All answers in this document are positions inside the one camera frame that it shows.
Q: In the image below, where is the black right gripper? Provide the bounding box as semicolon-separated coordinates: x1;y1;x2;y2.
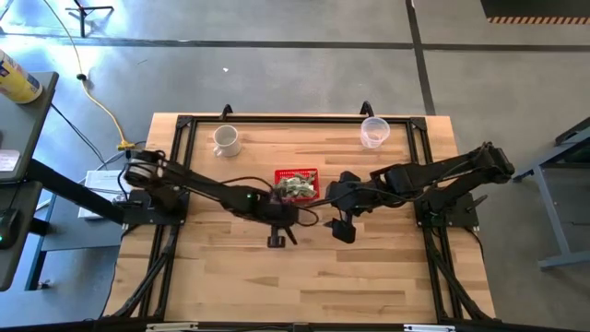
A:
324;170;371;244

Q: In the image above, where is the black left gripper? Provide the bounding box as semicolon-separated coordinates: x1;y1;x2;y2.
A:
257;201;301;249

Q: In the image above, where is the red plastic basket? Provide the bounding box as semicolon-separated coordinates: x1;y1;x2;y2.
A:
274;168;320;204

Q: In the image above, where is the clear plastic cup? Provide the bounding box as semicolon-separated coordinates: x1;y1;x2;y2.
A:
360;116;391;149

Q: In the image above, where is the white ceramic mug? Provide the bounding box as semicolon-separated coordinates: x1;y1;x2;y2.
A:
212;124;242;159

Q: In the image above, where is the white booklet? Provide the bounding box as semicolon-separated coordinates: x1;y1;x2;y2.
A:
77;169;136;219

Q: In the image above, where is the grey metal table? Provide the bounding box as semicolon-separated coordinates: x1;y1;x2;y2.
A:
512;115;590;271

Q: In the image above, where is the black desk support beam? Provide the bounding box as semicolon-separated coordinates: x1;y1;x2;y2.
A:
25;159;128;225

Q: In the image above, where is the black computer mouse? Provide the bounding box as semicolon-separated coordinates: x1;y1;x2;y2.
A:
0;207;20;250

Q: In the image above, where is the grey side desk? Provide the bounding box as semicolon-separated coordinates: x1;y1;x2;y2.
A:
0;71;60;292

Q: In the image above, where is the white paper sheet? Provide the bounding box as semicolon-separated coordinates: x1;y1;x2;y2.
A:
0;148;22;172

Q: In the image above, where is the black mat with hazard stripe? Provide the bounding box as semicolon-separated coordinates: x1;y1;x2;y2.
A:
479;0;590;25

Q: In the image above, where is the black tripod stand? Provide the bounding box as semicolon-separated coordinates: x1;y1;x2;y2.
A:
64;0;115;39

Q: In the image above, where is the yellow cylindrical canister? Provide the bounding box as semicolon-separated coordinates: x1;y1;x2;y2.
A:
0;48;44;105

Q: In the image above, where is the black aluminium table frame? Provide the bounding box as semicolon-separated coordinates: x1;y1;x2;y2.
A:
99;101;498;332

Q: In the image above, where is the silver bracket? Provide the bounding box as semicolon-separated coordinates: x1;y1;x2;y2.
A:
404;324;455;332
146;322;199;332

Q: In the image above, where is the yellow power cable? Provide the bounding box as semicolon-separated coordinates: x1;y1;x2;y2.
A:
41;0;137;152

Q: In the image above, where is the grey desk base plate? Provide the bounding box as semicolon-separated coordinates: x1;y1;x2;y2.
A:
41;193;124;253

